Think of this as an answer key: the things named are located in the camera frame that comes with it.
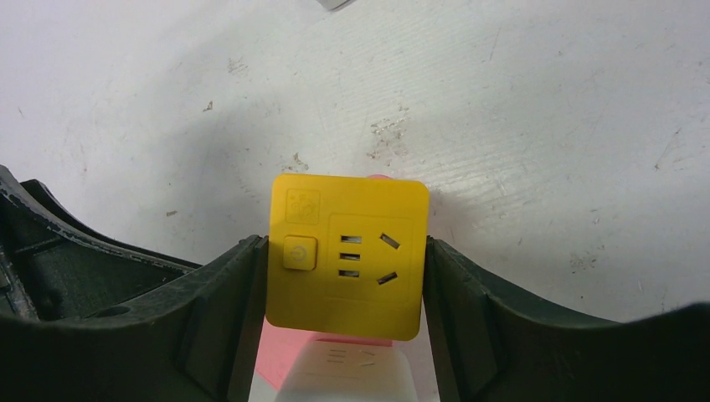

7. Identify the yellow cube socket plug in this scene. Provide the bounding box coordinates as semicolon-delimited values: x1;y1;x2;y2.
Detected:
264;173;431;343

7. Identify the pink triangular socket base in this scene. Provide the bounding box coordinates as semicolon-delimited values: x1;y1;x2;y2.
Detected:
254;173;425;392

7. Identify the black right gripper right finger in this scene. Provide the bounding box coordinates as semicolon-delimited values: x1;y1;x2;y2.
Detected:
423;238;709;401

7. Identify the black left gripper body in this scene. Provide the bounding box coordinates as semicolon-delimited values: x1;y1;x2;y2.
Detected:
1;167;199;322

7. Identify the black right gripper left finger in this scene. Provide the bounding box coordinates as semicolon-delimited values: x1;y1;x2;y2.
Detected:
1;235;268;401

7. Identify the white cube socket with tiger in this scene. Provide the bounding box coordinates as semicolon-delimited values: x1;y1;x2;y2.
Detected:
256;339;418;401

